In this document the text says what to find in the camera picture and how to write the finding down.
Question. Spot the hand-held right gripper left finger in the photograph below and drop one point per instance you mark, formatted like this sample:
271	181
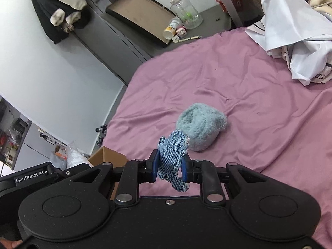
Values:
155	166

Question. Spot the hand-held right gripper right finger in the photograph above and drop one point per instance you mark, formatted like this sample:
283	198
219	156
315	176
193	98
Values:
185	171

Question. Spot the frayed denim fabric piece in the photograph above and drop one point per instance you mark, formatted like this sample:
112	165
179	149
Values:
171	158

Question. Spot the fluffy grey-blue hat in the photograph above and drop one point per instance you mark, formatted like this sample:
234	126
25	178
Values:
201	129

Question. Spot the brown cardboard box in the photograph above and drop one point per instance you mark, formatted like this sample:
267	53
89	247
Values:
106	157

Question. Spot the orange cardboard box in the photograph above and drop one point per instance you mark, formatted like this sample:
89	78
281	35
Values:
61	153

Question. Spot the white storage rack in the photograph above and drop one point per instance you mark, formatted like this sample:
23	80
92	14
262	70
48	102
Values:
13	134

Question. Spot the clear plastic bag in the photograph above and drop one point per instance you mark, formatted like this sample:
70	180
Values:
76	157

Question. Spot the grey white sneaker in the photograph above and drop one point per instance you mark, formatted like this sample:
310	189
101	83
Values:
99	140

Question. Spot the pink bed sheet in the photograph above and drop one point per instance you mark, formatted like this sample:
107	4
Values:
246	109

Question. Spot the thin stick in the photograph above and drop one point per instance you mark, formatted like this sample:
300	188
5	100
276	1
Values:
186	39

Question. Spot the small pink white box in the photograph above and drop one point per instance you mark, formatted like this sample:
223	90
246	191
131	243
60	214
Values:
181	31

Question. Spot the paper cup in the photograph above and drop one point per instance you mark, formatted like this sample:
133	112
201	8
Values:
171	29

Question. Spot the black-framed cardboard tray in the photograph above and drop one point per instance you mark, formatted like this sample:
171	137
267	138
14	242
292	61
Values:
140	15

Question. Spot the clear plastic water jug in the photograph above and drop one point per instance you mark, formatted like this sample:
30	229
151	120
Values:
185	13

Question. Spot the red waste bin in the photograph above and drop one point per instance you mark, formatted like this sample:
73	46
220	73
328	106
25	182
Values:
223	0

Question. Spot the hanging black cream clothes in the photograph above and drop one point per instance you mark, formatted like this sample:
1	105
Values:
57	5

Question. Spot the white garment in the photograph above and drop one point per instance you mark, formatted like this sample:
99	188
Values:
293	31

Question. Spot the cream blanket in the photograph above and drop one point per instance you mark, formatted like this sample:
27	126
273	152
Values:
321	2

